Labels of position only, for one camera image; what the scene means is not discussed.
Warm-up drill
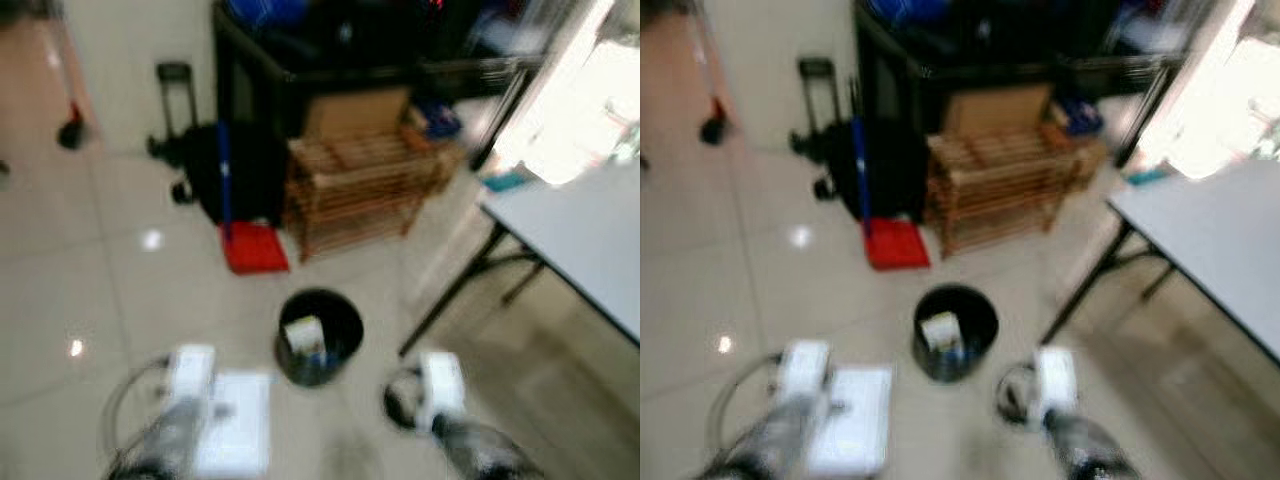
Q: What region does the large brown cardboard box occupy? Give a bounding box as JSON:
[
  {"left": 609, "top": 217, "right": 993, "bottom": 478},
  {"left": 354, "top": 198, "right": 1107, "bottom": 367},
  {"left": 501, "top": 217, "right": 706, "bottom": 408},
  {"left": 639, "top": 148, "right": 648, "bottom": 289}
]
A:
[
  {"left": 302, "top": 87, "right": 414, "bottom": 142},
  {"left": 941, "top": 84, "right": 1054, "bottom": 138}
]

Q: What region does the black trolley bag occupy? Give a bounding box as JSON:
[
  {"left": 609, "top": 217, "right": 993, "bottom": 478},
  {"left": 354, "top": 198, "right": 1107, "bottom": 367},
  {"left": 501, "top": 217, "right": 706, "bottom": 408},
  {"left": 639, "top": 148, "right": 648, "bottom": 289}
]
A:
[
  {"left": 789, "top": 57, "right": 928, "bottom": 223},
  {"left": 147, "top": 61, "right": 288, "bottom": 228}
]

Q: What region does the sliding glass door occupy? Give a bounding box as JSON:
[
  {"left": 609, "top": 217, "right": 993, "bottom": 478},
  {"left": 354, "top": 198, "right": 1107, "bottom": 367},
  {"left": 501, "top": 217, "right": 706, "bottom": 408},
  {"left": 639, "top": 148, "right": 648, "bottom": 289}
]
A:
[
  {"left": 1128, "top": 0, "right": 1280, "bottom": 183},
  {"left": 488, "top": 0, "right": 641, "bottom": 188}
]

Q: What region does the black electronics pile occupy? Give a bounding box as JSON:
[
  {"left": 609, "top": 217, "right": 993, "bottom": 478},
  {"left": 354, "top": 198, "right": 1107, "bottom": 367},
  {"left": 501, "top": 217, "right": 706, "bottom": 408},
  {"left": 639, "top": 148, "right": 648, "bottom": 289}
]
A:
[
  {"left": 945, "top": 0, "right": 1161, "bottom": 63},
  {"left": 300, "top": 0, "right": 521, "bottom": 66}
]

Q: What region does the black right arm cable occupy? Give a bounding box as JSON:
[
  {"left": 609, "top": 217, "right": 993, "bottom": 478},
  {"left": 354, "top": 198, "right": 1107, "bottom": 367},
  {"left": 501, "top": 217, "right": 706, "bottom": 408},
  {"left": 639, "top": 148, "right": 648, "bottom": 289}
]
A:
[
  {"left": 382, "top": 366, "right": 428, "bottom": 435},
  {"left": 996, "top": 361, "right": 1043, "bottom": 428}
]

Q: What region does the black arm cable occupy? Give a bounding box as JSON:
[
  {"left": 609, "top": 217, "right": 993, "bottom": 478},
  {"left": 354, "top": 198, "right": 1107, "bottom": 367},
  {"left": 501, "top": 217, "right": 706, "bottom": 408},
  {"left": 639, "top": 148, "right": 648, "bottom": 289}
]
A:
[
  {"left": 996, "top": 361, "right": 1043, "bottom": 428},
  {"left": 704, "top": 351, "right": 792, "bottom": 463},
  {"left": 382, "top": 366, "right": 428, "bottom": 435},
  {"left": 99, "top": 354, "right": 178, "bottom": 473}
]

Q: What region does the wooden slatted shoe rack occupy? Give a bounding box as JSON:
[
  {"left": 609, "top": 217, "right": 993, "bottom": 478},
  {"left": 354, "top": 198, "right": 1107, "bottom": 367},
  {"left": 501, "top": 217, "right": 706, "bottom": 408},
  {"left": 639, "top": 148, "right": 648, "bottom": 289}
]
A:
[
  {"left": 282, "top": 124, "right": 467, "bottom": 264},
  {"left": 921, "top": 121, "right": 1110, "bottom": 260}
]

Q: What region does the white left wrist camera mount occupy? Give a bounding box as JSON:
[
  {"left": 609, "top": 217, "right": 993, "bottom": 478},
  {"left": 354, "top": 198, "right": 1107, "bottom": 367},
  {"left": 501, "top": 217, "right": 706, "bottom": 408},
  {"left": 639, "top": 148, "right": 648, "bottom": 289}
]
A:
[
  {"left": 167, "top": 344, "right": 218, "bottom": 403},
  {"left": 781, "top": 339, "right": 833, "bottom": 398}
]

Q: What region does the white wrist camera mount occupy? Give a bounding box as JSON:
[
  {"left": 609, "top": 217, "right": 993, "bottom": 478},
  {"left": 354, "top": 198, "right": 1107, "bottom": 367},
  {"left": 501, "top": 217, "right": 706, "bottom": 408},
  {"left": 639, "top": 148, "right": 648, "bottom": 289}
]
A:
[
  {"left": 416, "top": 349, "right": 468, "bottom": 434},
  {"left": 1033, "top": 346, "right": 1081, "bottom": 428},
  {"left": 781, "top": 339, "right": 833, "bottom": 398},
  {"left": 167, "top": 344, "right": 218, "bottom": 403}
]

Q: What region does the white printed carton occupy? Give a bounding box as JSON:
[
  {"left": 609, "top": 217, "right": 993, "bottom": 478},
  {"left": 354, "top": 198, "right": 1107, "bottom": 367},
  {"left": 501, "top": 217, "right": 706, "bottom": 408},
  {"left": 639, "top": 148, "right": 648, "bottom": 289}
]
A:
[
  {"left": 920, "top": 311, "right": 964, "bottom": 354},
  {"left": 283, "top": 315, "right": 327, "bottom": 360}
]

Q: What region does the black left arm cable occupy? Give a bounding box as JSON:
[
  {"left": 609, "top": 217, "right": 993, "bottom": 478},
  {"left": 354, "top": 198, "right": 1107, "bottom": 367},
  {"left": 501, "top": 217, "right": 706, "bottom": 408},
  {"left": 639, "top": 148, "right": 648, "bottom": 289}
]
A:
[
  {"left": 99, "top": 354, "right": 178, "bottom": 473},
  {"left": 704, "top": 351, "right": 792, "bottom": 463}
]

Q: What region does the black glossy table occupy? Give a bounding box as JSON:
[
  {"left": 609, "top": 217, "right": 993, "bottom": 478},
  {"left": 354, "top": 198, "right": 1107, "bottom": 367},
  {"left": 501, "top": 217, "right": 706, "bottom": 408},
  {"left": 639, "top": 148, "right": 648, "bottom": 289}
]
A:
[
  {"left": 851, "top": 0, "right": 1178, "bottom": 168},
  {"left": 211, "top": 0, "right": 542, "bottom": 173}
]

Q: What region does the black round rubbish bin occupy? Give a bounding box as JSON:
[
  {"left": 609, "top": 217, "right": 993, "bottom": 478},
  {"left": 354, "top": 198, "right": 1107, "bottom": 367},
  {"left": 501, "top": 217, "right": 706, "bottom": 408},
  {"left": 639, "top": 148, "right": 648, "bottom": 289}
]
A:
[
  {"left": 911, "top": 283, "right": 1000, "bottom": 384},
  {"left": 274, "top": 287, "right": 365, "bottom": 389}
]

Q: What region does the red plastic dustpan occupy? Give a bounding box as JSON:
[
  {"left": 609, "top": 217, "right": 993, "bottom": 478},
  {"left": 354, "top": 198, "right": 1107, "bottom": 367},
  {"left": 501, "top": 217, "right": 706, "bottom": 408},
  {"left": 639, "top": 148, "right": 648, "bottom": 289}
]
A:
[
  {"left": 219, "top": 221, "right": 292, "bottom": 277},
  {"left": 861, "top": 217, "right": 932, "bottom": 272}
]

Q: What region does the blue fabric bag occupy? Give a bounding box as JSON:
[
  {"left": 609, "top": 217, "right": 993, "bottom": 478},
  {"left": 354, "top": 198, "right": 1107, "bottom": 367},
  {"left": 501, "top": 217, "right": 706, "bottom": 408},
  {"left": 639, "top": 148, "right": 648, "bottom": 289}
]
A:
[
  {"left": 224, "top": 0, "right": 308, "bottom": 27},
  {"left": 867, "top": 0, "right": 952, "bottom": 24}
]

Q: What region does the blue printed box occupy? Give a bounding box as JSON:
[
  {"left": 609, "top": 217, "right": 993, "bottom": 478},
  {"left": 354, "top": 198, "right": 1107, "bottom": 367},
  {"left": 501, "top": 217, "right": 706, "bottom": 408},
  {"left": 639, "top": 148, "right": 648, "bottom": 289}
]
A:
[
  {"left": 411, "top": 96, "right": 464, "bottom": 140},
  {"left": 1054, "top": 94, "right": 1107, "bottom": 137}
]

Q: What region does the red and black floor tool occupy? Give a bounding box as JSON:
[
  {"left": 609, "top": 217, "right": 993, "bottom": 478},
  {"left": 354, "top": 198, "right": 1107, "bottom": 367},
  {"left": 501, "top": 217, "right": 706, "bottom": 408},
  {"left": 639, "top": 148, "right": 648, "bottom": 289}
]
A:
[
  {"left": 48, "top": 18, "right": 90, "bottom": 152},
  {"left": 690, "top": 15, "right": 730, "bottom": 146}
]

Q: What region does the white folding table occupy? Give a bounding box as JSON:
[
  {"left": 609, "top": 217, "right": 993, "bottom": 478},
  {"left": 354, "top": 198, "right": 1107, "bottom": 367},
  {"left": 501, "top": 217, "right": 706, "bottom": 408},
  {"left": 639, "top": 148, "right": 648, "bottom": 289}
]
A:
[
  {"left": 397, "top": 159, "right": 641, "bottom": 358},
  {"left": 1039, "top": 157, "right": 1280, "bottom": 368}
]

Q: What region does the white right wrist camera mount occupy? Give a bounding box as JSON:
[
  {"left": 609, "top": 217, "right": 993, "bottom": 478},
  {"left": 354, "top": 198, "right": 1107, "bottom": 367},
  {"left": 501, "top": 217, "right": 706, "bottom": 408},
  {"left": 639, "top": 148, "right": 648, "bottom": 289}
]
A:
[
  {"left": 1033, "top": 346, "right": 1081, "bottom": 428},
  {"left": 416, "top": 349, "right": 468, "bottom": 434}
]

